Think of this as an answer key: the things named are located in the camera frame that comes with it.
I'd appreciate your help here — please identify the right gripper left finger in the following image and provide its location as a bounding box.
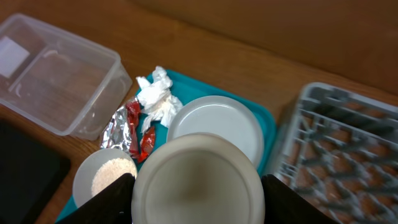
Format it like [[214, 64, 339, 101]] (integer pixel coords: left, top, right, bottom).
[[57, 173, 135, 224]]

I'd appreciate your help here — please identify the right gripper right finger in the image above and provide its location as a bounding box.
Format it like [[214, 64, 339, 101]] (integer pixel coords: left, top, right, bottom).
[[261, 174, 338, 224]]

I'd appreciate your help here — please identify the grey bowl with rice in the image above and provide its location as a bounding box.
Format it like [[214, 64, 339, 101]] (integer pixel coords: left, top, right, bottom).
[[72, 149, 138, 208]]

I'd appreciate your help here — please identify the white cup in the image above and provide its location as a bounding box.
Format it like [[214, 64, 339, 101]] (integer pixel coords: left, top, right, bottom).
[[131, 134, 266, 224]]

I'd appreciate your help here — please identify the grey plate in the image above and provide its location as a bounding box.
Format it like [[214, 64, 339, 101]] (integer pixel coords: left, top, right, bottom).
[[167, 95, 265, 169]]

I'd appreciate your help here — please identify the grey dishwasher rack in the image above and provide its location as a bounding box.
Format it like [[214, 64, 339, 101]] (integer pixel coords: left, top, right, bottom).
[[264, 83, 397, 223]]

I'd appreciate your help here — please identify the red wrapper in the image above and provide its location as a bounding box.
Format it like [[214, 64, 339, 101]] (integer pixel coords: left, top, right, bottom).
[[126, 99, 156, 164]]

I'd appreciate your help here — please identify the crumpled silver foil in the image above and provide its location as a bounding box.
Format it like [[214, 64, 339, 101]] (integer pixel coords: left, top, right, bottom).
[[99, 105, 132, 154]]

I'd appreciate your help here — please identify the black plastic tray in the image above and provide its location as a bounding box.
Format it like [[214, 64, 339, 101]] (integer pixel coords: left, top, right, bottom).
[[1, 120, 70, 224]]

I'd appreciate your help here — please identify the crumpled white tissue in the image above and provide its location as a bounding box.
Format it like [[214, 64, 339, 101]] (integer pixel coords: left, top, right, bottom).
[[136, 66, 183, 134]]

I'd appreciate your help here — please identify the teal plastic tray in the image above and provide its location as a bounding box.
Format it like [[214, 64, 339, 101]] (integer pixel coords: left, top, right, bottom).
[[55, 70, 277, 223]]

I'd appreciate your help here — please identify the clear plastic bin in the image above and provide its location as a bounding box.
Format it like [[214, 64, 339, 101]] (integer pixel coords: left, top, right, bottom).
[[1, 14, 132, 140]]

